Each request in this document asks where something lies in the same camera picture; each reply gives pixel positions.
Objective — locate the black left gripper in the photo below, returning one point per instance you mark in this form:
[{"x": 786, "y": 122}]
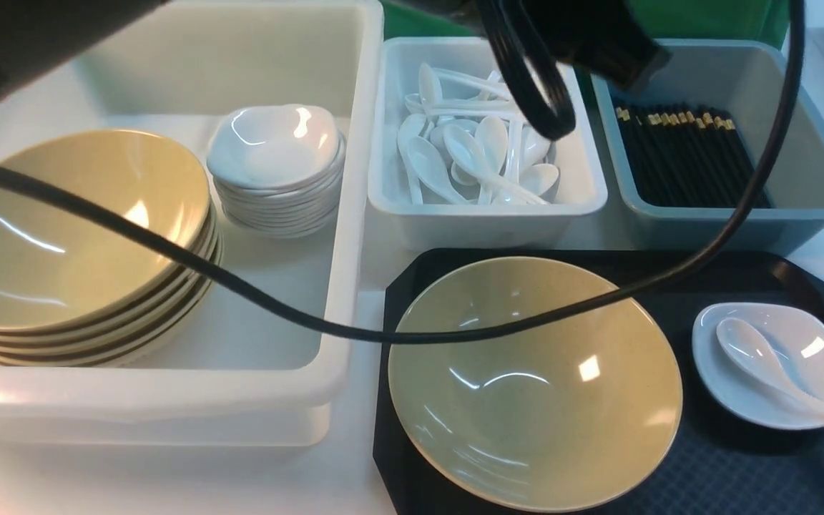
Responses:
[{"x": 599, "y": 37}]

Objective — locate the yellow noodle bowl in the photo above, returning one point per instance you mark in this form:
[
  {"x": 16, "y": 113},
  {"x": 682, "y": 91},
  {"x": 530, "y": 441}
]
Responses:
[{"x": 560, "y": 418}]

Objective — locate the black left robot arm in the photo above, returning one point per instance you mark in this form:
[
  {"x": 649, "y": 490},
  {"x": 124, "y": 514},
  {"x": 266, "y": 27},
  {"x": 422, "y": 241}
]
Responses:
[{"x": 38, "y": 36}]

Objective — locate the stacked yellow bowl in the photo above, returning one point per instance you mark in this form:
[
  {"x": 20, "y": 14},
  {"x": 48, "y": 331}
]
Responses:
[
  {"x": 126, "y": 321},
  {"x": 128, "y": 348},
  {"x": 149, "y": 180},
  {"x": 67, "y": 289}
]

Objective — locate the top stacked yellow bowl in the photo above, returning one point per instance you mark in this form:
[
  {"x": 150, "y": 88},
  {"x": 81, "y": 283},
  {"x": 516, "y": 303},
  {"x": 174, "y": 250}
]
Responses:
[{"x": 149, "y": 180}]

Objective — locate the green backdrop cloth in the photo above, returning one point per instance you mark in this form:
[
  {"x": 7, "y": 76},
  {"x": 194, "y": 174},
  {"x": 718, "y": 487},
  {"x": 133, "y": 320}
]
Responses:
[{"x": 763, "y": 21}]

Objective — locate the blue-grey chopstick bin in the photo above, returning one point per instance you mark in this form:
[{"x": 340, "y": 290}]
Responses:
[{"x": 743, "y": 77}]

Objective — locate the black chopsticks bundle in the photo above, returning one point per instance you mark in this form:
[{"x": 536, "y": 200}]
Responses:
[{"x": 683, "y": 155}]

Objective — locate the white soup spoons pile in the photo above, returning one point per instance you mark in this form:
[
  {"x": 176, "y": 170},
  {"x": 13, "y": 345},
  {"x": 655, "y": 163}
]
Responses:
[{"x": 465, "y": 140}]

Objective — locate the white spoon bin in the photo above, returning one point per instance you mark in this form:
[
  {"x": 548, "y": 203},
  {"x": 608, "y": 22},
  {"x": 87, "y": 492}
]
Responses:
[{"x": 581, "y": 191}]

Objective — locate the white spoon on dish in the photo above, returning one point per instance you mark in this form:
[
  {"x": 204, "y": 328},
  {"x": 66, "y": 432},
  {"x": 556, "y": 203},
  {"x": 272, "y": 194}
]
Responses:
[{"x": 751, "y": 351}]

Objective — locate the large white plastic tub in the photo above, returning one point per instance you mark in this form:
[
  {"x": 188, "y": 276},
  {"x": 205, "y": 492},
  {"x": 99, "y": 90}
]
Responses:
[{"x": 234, "y": 375}]

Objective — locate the white sauce dish stack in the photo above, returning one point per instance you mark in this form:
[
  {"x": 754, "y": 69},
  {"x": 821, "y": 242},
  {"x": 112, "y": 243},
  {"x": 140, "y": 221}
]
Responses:
[{"x": 286, "y": 215}]

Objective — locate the black serving tray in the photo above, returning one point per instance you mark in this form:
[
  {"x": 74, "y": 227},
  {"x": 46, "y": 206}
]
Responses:
[{"x": 719, "y": 464}]

